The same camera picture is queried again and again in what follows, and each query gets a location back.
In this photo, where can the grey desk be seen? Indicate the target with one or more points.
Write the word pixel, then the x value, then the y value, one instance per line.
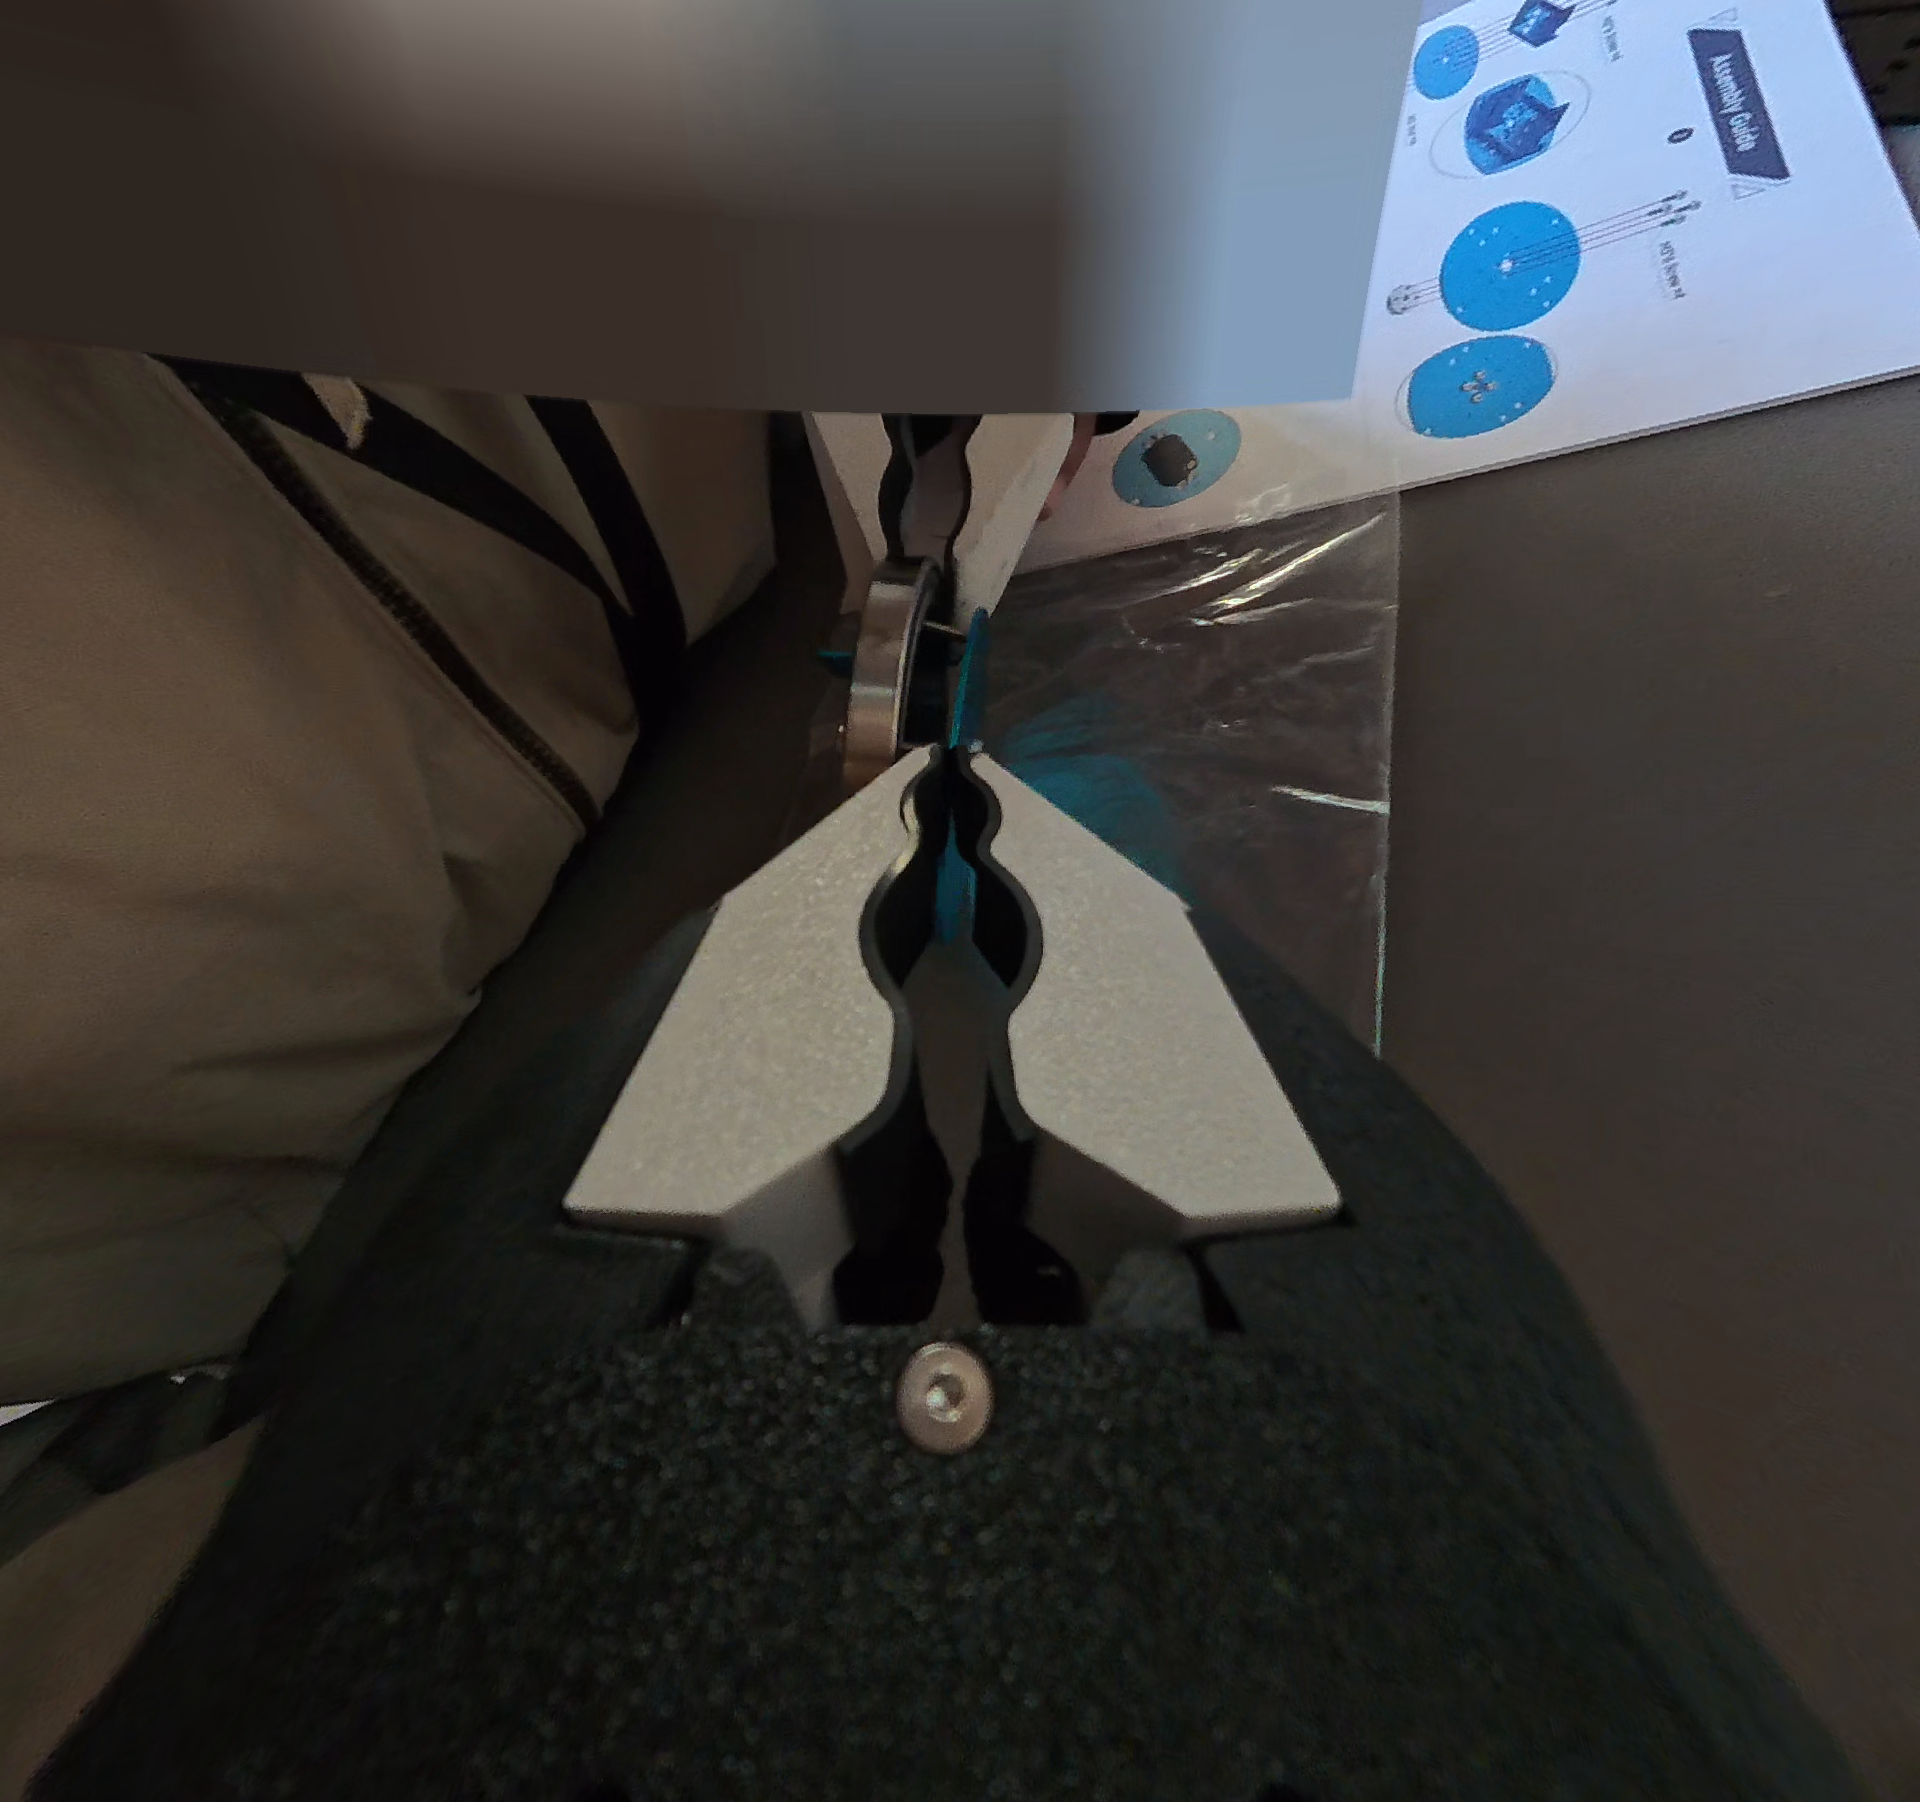
pixel 1650 932

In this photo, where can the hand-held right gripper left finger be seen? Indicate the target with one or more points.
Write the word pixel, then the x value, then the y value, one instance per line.
pixel 751 1067

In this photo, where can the clear plastic bag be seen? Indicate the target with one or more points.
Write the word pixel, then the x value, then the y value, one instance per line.
pixel 1199 632

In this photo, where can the white instruction manual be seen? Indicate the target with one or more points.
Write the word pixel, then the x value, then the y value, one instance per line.
pixel 1650 256

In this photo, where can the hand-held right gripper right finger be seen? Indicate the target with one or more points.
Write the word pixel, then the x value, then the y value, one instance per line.
pixel 1171 1082

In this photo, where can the person's left hand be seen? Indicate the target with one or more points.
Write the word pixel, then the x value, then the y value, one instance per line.
pixel 1075 468

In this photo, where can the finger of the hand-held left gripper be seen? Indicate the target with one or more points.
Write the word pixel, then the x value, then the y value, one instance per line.
pixel 1013 497
pixel 849 484

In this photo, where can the blue round base plate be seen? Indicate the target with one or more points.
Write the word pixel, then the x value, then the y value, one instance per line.
pixel 961 813

